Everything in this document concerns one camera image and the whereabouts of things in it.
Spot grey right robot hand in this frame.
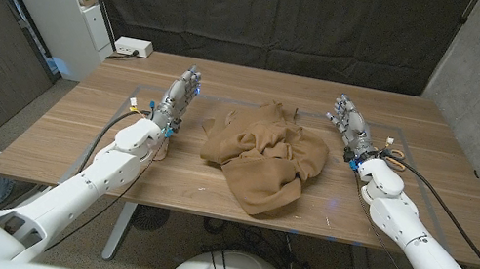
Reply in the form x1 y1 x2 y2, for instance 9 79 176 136
317 90 389 170

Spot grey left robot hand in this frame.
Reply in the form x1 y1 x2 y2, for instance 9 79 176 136
149 59 206 138

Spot brown jacket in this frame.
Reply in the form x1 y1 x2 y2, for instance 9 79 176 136
187 89 338 228

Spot white power strip box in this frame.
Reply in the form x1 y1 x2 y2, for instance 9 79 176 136
113 34 156 60

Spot round black floor fan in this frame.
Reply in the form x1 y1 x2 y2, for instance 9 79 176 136
129 203 172 236

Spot black backdrop curtain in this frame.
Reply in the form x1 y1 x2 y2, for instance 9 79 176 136
63 0 480 106

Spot orange handled scissors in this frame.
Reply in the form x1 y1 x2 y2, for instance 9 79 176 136
384 147 411 173

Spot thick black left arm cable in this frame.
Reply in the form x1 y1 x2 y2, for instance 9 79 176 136
75 100 156 186

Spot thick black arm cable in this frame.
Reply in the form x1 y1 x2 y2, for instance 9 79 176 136
75 100 156 186
359 151 480 269

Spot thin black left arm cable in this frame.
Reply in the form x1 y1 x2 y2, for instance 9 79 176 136
44 117 168 269

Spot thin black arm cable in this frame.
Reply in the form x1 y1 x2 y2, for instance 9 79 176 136
44 117 168 269
337 168 472 269

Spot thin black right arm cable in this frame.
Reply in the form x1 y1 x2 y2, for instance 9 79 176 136
337 168 472 269

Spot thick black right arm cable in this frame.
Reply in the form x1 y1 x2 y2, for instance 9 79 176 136
359 151 480 269

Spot black floor cable bundle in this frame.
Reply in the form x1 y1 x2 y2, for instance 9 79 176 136
195 216 332 269

